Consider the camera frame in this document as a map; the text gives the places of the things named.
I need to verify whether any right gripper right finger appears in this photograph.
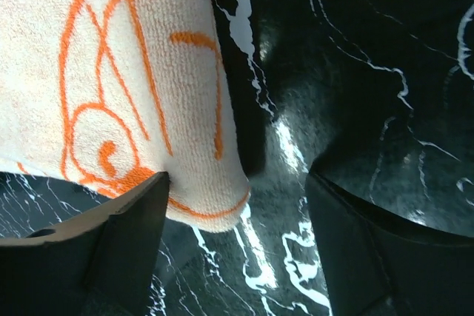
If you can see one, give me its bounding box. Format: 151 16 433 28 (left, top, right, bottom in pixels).
305 172 473 315

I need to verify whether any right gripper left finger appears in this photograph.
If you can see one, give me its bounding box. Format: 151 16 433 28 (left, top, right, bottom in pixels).
1 172 170 315

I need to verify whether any orange and cream Doraemon towel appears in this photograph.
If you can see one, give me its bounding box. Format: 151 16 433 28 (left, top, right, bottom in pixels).
1 0 250 232

